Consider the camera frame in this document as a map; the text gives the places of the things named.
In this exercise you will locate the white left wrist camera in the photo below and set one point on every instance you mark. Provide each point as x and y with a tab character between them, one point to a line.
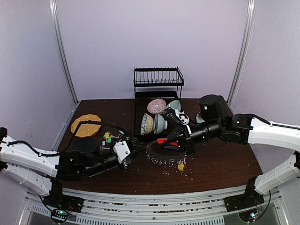
122	151

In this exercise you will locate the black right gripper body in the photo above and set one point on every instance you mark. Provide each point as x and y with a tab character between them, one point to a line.
187	140

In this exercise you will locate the green celadon bowl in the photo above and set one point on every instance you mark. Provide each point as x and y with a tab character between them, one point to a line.
175	104

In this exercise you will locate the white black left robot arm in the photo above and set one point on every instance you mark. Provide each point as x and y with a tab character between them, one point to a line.
42	170

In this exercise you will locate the yellow green tag keys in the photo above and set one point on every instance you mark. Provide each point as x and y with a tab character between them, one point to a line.
109	137

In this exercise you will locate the pink patterned bowl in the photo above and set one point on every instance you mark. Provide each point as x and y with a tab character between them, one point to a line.
156	106

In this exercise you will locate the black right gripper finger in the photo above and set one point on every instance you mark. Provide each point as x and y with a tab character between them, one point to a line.
171	146
175	137

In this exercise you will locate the light blue flower plate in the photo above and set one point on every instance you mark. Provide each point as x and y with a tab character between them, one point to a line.
199	119

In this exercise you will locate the yellow tag key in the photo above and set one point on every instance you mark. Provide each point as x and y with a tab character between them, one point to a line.
181	167

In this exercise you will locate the left aluminium frame post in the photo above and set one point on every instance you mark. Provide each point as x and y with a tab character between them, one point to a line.
62	54

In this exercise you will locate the black wire dish rack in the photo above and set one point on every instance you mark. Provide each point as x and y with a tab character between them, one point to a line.
154	89

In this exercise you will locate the black head key bunch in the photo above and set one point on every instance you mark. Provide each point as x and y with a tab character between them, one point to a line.
123	136

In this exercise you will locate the large grey red keyring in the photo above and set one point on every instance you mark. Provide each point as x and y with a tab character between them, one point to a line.
164	157

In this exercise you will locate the grey blue ribbed bowl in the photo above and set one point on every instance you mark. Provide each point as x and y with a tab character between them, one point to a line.
160	124

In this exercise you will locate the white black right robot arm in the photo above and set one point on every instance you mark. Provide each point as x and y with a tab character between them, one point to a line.
239	128

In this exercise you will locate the yellow dotted plate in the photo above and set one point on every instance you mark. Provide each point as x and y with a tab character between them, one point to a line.
86	130

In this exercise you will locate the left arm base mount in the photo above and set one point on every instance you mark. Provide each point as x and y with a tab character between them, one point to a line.
61	209

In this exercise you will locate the blue yellow patterned bowl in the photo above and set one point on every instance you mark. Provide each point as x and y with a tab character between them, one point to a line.
147	124

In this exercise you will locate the right aluminium frame post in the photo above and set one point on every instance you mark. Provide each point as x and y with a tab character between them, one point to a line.
248	27

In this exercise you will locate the aluminium frame post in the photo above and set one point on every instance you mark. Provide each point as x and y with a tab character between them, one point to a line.
62	54
248	27

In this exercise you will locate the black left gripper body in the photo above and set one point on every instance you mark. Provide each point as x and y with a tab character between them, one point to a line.
127	162

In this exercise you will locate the white tag key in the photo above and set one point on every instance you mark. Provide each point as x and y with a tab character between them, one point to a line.
104	146

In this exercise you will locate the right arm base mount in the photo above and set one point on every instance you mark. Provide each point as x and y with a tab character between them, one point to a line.
243	204

